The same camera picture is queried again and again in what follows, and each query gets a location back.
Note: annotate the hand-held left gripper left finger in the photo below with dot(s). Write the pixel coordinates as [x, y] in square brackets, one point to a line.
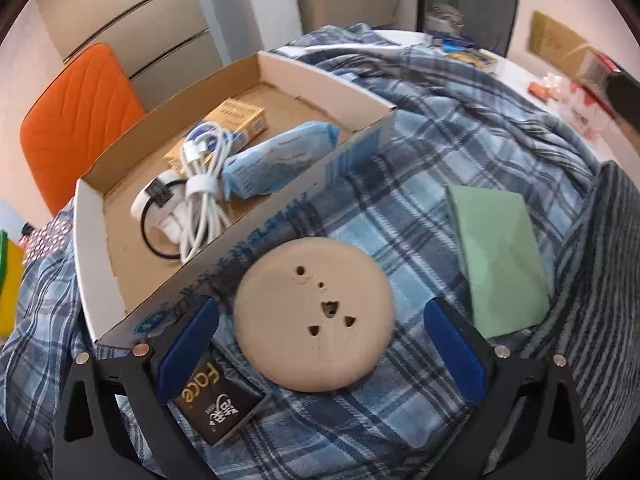
[187, 347]

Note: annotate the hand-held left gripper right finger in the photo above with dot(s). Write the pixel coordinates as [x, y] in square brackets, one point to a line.
[452, 355]

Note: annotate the shallow cardboard box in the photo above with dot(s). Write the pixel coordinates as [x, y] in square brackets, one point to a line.
[125, 265]

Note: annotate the beige round hand warmer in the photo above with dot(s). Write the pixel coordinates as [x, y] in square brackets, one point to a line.
[310, 310]

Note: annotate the light blue tissue packet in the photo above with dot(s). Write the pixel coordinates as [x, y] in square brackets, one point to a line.
[280, 160]

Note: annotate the gold cardboard pack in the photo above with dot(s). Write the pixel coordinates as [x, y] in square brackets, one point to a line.
[235, 117]

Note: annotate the black snack packet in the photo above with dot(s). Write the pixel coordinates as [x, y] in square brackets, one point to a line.
[220, 400]

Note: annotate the grey striped cloth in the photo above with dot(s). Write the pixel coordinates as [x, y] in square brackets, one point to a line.
[600, 285]

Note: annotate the polka dot fabric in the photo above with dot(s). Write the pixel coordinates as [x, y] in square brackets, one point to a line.
[47, 232]

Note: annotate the yellow container green rim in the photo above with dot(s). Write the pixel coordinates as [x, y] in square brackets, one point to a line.
[9, 285]

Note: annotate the blue plaid cloth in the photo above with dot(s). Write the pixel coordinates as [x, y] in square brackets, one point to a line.
[425, 125]

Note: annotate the orange chair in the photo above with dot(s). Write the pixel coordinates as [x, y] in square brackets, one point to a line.
[80, 120]

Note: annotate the clear plastic packaging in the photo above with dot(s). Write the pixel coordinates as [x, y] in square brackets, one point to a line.
[585, 107]

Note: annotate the black red box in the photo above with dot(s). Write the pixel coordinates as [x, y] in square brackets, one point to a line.
[617, 92]

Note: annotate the dark blue small packet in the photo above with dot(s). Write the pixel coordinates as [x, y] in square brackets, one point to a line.
[457, 44]

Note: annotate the flat brown cardboard carton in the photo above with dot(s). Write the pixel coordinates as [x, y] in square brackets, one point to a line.
[560, 42]

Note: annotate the beige vanity cabinet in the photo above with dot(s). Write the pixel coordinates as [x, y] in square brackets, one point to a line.
[350, 2]

